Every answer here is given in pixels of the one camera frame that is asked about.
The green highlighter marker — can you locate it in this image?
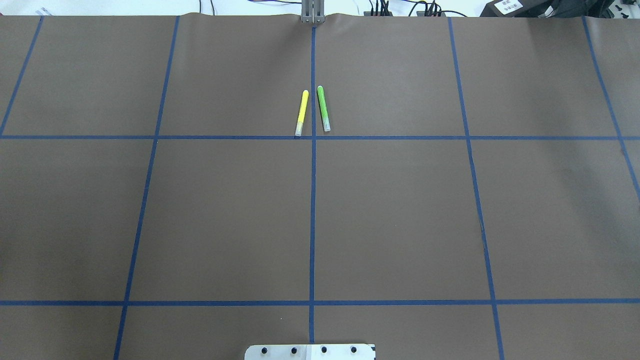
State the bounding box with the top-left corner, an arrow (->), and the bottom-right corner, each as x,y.
317,85 -> 331,133

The yellow highlighter marker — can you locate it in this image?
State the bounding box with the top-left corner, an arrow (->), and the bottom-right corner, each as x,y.
294,89 -> 310,138

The aluminium frame post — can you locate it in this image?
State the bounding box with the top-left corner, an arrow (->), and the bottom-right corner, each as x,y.
301,0 -> 326,25

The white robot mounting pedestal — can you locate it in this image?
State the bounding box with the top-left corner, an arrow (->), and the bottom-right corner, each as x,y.
244,343 -> 377,360

